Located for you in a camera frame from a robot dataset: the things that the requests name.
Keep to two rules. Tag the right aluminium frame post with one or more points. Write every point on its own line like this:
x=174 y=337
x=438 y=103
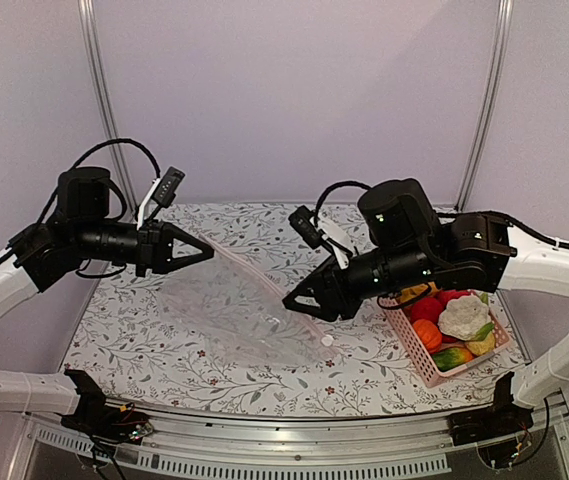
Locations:
x=491 y=90

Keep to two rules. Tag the yellow toy corn piece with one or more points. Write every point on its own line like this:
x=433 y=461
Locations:
x=482 y=347

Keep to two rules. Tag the green orange toy mango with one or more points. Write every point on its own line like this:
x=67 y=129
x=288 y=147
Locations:
x=451 y=358

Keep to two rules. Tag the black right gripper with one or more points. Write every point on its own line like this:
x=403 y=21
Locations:
x=326 y=288

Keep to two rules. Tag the pink plastic basket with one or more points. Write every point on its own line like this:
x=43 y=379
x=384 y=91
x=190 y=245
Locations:
x=423 y=360

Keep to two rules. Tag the white toy cauliflower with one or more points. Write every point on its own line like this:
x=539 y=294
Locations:
x=463 y=318

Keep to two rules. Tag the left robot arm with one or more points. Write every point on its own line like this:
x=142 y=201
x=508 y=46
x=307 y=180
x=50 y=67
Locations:
x=76 y=227

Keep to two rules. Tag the floral table mat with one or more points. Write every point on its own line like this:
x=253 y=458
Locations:
x=134 y=354

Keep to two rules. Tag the red toy apple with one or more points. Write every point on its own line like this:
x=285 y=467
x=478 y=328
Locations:
x=445 y=296
x=428 y=308

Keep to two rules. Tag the front aluminium rail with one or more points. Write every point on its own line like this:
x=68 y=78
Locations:
x=204 y=445

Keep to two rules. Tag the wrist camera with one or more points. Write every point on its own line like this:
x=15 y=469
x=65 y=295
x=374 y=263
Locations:
x=318 y=230
x=162 y=192

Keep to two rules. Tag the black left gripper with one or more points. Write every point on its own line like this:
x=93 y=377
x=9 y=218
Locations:
x=155 y=244

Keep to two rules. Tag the small circuit board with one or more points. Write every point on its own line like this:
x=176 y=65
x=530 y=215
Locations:
x=137 y=431

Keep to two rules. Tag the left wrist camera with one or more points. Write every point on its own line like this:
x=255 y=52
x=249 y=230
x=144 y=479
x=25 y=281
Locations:
x=162 y=192

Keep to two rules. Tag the yellow toy lemon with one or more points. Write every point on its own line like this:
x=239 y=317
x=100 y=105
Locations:
x=424 y=290

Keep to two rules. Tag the clear zip top bag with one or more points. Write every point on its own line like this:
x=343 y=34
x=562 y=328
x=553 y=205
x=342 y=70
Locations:
x=239 y=312

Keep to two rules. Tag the orange toy tangerine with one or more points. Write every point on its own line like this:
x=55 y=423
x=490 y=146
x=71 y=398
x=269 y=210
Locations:
x=429 y=334

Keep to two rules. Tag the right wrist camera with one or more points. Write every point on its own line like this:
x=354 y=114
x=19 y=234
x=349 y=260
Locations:
x=318 y=230

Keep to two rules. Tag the aluminium frame post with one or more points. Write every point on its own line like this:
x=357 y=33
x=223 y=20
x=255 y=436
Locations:
x=491 y=90
x=88 y=25

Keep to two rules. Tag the yellow toy banana bunch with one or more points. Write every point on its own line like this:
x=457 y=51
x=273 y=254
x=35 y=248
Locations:
x=406 y=297

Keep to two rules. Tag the left aluminium frame post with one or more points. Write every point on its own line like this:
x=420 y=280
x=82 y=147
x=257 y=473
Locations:
x=88 y=25

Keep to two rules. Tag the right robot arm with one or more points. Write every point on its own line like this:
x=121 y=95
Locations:
x=414 y=245

